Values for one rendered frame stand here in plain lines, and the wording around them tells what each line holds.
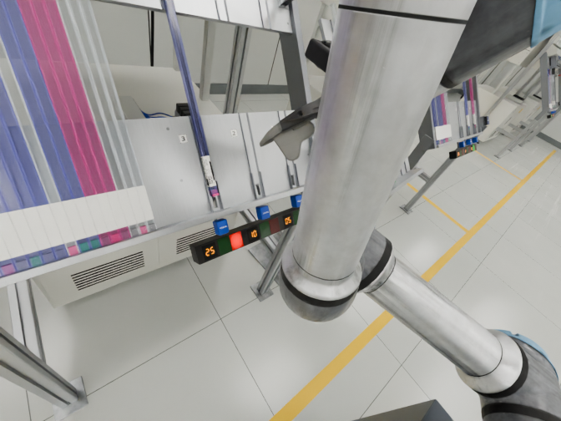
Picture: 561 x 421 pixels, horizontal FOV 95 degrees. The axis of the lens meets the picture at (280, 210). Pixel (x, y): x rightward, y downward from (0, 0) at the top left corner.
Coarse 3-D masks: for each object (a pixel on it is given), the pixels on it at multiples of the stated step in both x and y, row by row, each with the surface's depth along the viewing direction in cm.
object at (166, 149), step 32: (128, 128) 43; (160, 128) 46; (192, 128) 49; (224, 128) 54; (256, 128) 58; (160, 160) 46; (192, 160) 50; (224, 160) 54; (256, 160) 59; (288, 160) 65; (160, 192) 47; (192, 192) 50; (224, 192) 54; (256, 192) 59; (160, 224) 47
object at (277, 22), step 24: (96, 0) 40; (120, 0) 41; (144, 0) 43; (192, 0) 48; (216, 0) 51; (240, 0) 54; (264, 0) 58; (240, 24) 55; (264, 24) 58; (288, 24) 62
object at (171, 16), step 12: (168, 0) 45; (168, 12) 45; (180, 36) 46; (180, 48) 46; (180, 60) 46; (180, 72) 47; (192, 84) 48; (192, 96) 48; (192, 108) 48; (192, 120) 49; (204, 144) 50; (216, 192) 52
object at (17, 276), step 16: (288, 192) 62; (240, 208) 55; (176, 224) 47; (192, 224) 48; (128, 240) 42; (144, 240) 43; (80, 256) 38; (96, 256) 39; (16, 272) 34; (32, 272) 35
